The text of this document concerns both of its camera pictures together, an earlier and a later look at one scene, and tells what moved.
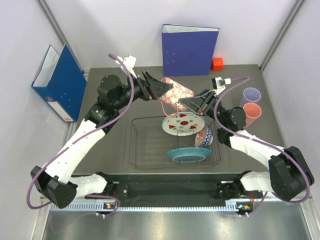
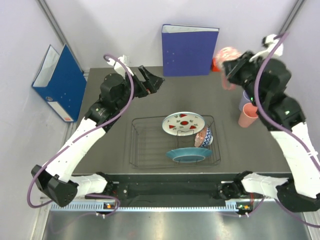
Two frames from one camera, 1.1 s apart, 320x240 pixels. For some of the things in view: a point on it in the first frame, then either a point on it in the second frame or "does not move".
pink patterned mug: [170, 101] → [225, 54]
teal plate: [189, 155] does not move
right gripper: [201, 103] → [233, 68]
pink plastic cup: [252, 111] does not move
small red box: [217, 64] does not move
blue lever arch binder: [61, 82] does not move
